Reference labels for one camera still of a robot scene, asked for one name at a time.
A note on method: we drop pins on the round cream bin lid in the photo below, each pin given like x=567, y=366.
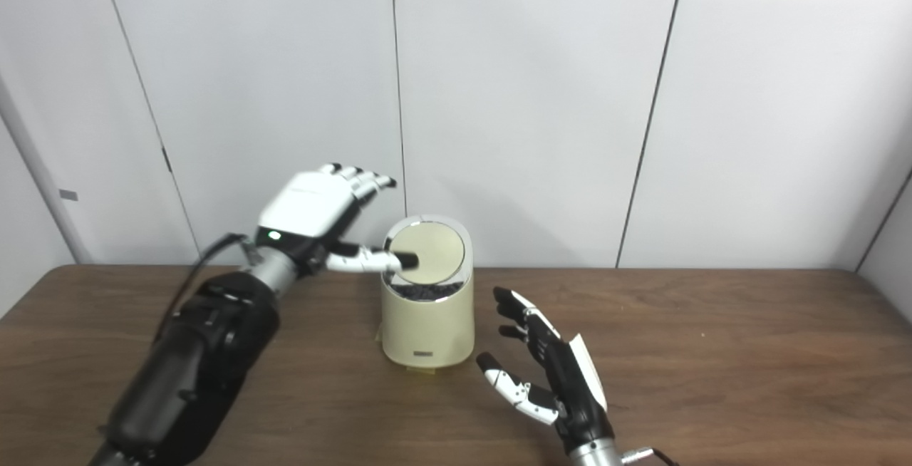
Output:
x=438, y=249

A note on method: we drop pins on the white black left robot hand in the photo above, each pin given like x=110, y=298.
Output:
x=310, y=209

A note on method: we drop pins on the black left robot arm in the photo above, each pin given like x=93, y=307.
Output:
x=192, y=359

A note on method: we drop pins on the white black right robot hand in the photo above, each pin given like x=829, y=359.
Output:
x=563, y=373

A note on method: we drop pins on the small grey wall label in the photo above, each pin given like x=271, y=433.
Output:
x=68, y=194

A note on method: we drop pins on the cream-colored desktop trash bin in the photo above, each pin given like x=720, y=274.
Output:
x=427, y=323

